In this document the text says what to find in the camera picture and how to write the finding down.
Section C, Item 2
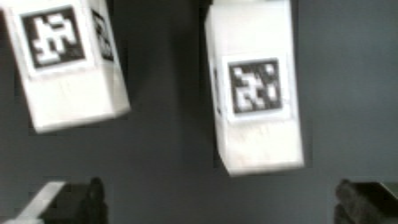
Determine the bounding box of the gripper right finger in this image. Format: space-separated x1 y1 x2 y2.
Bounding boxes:
335 179 398 224

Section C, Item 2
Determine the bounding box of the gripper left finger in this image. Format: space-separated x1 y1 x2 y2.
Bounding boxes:
6 177 109 224

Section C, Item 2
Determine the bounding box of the white leg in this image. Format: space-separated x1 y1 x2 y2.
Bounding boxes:
0 0 130 133
205 0 304 176

